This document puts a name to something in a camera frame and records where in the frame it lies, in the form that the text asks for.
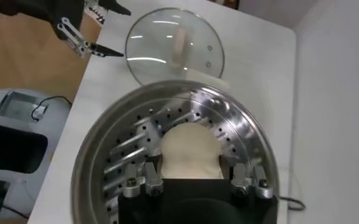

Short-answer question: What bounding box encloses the white robot base body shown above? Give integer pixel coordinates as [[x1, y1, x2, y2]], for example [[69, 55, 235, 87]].
[[0, 88, 73, 220]]

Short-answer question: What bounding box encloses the steel perforated steamer basket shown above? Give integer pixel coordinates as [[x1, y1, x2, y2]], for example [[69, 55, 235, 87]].
[[71, 79, 280, 224]]

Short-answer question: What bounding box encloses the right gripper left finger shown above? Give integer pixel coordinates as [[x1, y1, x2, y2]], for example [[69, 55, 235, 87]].
[[123, 153, 165, 198]]

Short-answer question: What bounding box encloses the white steamed baozi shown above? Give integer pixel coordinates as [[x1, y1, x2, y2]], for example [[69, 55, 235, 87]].
[[159, 121, 226, 180]]

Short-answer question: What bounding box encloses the thin black base cable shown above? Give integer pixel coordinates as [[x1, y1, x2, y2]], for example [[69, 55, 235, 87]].
[[31, 96, 73, 121]]

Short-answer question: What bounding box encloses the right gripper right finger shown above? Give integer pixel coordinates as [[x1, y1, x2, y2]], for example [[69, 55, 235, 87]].
[[220, 155, 274, 200]]

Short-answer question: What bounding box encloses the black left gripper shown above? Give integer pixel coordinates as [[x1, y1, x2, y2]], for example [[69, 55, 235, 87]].
[[0, 0, 132, 58]]

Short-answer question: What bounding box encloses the black cooker power cord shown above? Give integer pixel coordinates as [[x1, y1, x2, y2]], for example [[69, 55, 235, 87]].
[[278, 196, 307, 211]]

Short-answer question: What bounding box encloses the round glass pot lid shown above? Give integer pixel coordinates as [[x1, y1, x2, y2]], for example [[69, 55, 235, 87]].
[[124, 7, 226, 86]]

